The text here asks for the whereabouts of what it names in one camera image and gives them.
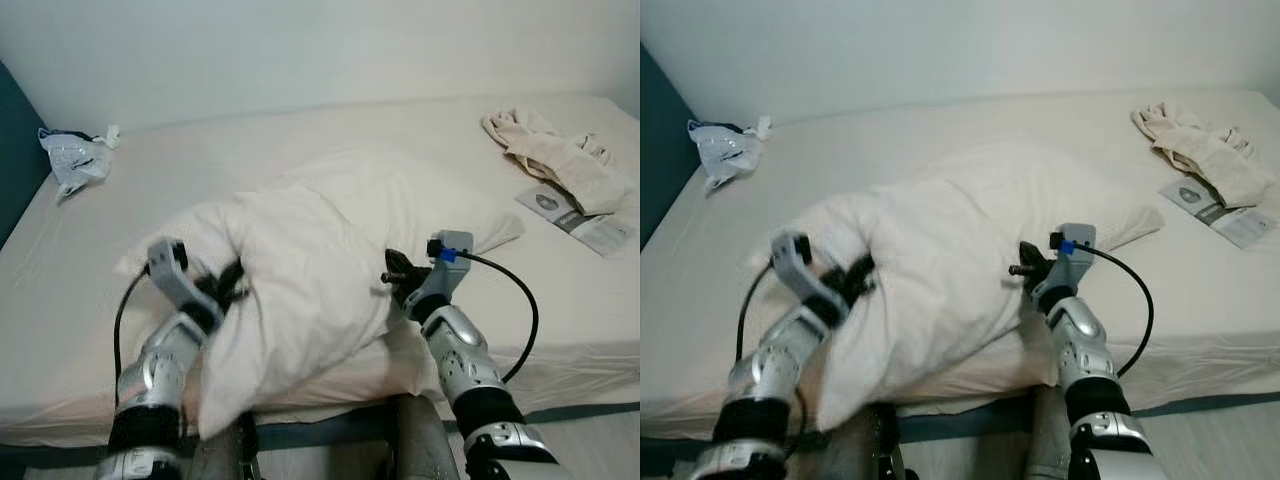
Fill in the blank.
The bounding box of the white pillow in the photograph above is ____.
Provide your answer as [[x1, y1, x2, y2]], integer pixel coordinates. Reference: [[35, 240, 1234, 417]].
[[754, 141, 1167, 433], [114, 148, 527, 442]]

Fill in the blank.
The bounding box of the robot right leg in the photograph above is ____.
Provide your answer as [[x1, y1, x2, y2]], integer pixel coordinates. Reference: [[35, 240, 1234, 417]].
[[1018, 384, 1077, 480], [384, 393, 469, 480]]

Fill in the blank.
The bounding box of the robot leg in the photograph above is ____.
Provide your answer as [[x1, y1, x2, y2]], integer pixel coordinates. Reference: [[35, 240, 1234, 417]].
[[838, 402, 907, 480], [188, 412, 263, 480], [1018, 384, 1077, 480], [384, 393, 469, 480]]

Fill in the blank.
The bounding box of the robot left leg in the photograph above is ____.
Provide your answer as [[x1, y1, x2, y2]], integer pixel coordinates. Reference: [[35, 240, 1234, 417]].
[[838, 402, 907, 480], [188, 412, 263, 480]]

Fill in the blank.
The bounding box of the white sheeted bed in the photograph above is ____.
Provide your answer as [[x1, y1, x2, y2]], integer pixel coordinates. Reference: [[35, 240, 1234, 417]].
[[0, 94, 641, 471], [640, 87, 1280, 466]]

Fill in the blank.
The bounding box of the crumpled clear plastic bag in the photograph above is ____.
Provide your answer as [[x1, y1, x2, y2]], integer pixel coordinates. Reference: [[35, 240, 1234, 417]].
[[37, 124, 122, 202], [686, 116, 774, 194]]

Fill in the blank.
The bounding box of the grey printed booklet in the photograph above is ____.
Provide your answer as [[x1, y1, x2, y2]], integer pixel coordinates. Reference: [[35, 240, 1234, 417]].
[[1159, 176, 1280, 252], [514, 182, 637, 259]]

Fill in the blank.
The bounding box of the beige crumpled cloth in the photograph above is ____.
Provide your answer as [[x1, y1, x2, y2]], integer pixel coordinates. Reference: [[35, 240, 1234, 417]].
[[481, 106, 637, 217], [1131, 99, 1277, 210]]

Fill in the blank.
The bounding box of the teal upholstered headboard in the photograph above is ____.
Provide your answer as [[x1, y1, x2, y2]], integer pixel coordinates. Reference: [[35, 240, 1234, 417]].
[[0, 60, 52, 251], [640, 44, 702, 251]]

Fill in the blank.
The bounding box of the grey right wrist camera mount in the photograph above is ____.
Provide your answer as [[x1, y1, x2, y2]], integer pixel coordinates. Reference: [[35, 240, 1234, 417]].
[[405, 229, 475, 323], [1035, 222, 1097, 311]]

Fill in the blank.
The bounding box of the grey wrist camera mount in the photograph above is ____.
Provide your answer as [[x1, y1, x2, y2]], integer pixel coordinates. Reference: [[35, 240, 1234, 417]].
[[1035, 222, 1097, 311], [146, 237, 223, 319], [405, 229, 475, 323], [770, 229, 851, 319]]

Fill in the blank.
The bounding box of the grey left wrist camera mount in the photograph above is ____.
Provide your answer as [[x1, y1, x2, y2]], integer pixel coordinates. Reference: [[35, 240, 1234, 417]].
[[770, 229, 851, 319], [146, 237, 223, 319]]

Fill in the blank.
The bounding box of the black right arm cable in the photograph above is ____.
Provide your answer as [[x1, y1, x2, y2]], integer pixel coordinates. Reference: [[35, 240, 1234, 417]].
[[454, 249, 540, 387], [1084, 242, 1155, 380]]

